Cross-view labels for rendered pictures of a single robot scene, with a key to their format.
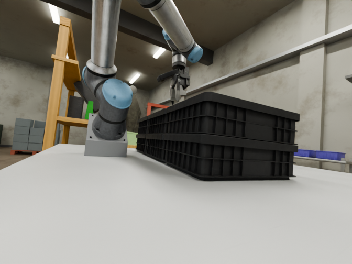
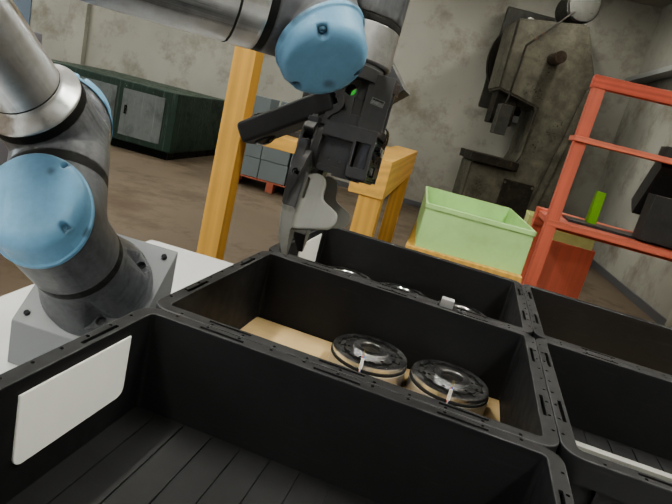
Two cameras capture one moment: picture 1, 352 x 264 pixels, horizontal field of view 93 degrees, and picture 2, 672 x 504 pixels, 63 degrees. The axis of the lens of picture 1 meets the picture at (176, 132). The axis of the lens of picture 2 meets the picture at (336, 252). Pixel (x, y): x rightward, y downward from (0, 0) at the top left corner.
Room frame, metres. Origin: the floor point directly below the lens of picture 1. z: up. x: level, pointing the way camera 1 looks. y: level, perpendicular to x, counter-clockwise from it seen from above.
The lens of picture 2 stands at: (0.38, -0.38, 1.16)
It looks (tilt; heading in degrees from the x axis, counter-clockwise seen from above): 14 degrees down; 36
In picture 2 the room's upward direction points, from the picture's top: 14 degrees clockwise
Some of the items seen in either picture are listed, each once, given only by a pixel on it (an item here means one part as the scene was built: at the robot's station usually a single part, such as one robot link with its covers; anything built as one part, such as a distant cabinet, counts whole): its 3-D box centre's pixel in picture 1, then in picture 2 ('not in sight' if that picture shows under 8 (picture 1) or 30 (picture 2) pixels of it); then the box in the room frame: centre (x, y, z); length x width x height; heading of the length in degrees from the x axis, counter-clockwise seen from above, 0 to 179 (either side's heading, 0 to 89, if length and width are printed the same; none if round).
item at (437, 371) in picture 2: not in sight; (450, 377); (1.02, -0.14, 0.86); 0.05 x 0.05 x 0.01
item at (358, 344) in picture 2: not in sight; (370, 349); (0.97, -0.04, 0.86); 0.05 x 0.05 x 0.01
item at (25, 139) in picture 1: (39, 137); (285, 147); (5.32, 4.34, 0.53); 1.05 x 0.70 x 1.05; 120
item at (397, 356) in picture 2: not in sight; (369, 352); (0.97, -0.04, 0.86); 0.10 x 0.10 x 0.01
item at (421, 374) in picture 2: not in sight; (449, 380); (1.02, -0.14, 0.86); 0.10 x 0.10 x 0.01
